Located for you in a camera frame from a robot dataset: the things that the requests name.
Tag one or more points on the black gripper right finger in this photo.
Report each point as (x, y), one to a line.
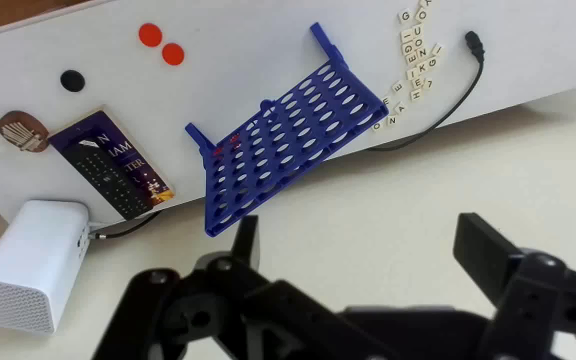
(541, 306)

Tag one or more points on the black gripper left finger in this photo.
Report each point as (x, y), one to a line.
(235, 313)

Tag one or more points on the black remote control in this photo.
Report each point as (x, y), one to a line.
(105, 175)

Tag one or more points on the white speaker box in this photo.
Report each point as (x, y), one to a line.
(30, 267)

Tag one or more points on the cream letter tile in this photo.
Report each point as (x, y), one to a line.
(409, 48)
(396, 86)
(418, 31)
(424, 13)
(431, 65)
(404, 16)
(378, 125)
(436, 48)

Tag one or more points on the brown oval wooden piece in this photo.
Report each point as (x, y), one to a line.
(23, 130)

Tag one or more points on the black game disc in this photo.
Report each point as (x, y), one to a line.
(72, 81)

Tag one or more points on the blue connect four grid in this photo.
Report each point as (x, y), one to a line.
(326, 40)

